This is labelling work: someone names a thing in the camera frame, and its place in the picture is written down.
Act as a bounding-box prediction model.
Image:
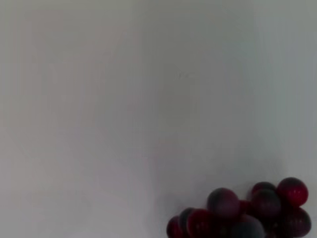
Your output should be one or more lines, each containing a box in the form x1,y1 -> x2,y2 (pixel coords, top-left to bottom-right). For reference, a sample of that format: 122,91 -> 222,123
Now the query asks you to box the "dark red grape bunch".
166,177 -> 312,238

